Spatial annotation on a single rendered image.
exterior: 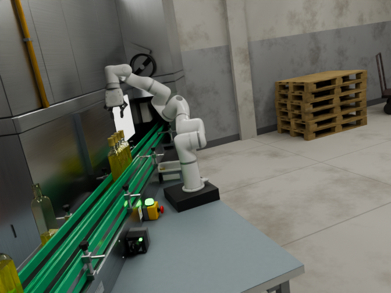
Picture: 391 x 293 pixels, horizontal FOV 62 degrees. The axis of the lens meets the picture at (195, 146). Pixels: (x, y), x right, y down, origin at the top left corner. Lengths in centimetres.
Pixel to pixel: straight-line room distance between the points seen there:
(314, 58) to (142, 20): 425
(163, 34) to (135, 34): 22
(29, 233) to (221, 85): 437
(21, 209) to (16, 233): 12
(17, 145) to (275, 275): 107
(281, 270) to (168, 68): 198
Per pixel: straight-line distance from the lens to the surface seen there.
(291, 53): 620
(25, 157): 143
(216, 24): 549
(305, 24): 643
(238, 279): 124
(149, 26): 284
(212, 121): 545
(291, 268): 128
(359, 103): 598
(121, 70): 196
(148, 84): 198
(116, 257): 136
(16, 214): 156
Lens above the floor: 152
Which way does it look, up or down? 15 degrees down
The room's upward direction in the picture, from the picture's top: 9 degrees counter-clockwise
